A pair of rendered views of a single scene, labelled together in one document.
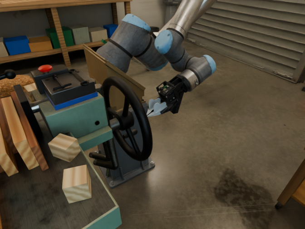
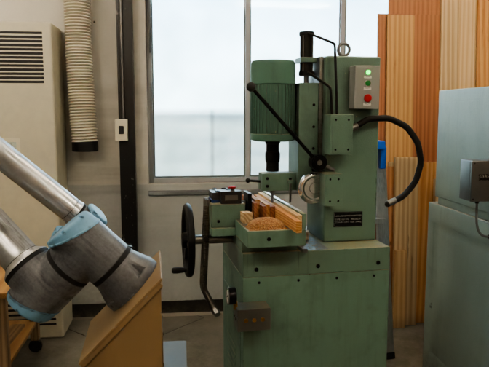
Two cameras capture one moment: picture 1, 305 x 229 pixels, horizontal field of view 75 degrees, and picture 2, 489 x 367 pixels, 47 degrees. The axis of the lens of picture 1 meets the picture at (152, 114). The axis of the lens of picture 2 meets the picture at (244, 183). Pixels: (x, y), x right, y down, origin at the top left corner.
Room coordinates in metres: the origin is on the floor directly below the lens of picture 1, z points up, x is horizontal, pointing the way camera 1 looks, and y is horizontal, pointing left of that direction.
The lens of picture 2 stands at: (2.37, 1.23, 1.30)
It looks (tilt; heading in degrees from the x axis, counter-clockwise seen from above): 7 degrees down; 206
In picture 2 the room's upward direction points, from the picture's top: straight up
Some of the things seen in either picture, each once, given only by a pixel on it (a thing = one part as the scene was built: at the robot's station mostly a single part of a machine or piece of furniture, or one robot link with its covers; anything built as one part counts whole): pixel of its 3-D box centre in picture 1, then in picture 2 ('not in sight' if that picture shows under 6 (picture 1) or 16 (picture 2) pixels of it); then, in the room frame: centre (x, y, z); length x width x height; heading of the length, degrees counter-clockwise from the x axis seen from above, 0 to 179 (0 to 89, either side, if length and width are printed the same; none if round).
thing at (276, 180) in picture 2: not in sight; (277, 183); (0.30, 0.38, 1.03); 0.14 x 0.07 x 0.09; 127
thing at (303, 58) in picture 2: not in sight; (307, 54); (0.22, 0.47, 1.54); 0.08 x 0.08 x 0.17; 37
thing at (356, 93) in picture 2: not in sight; (364, 87); (0.23, 0.70, 1.40); 0.10 x 0.06 x 0.16; 127
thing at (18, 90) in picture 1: (41, 105); (240, 203); (0.39, 0.26, 0.95); 0.09 x 0.07 x 0.09; 37
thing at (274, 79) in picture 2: not in sight; (273, 101); (0.31, 0.36, 1.35); 0.18 x 0.18 x 0.31
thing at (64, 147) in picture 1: (65, 147); not in sight; (0.28, 0.18, 0.92); 0.04 x 0.03 x 0.04; 68
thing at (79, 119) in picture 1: (70, 108); (225, 212); (0.43, 0.21, 0.92); 0.15 x 0.13 x 0.09; 37
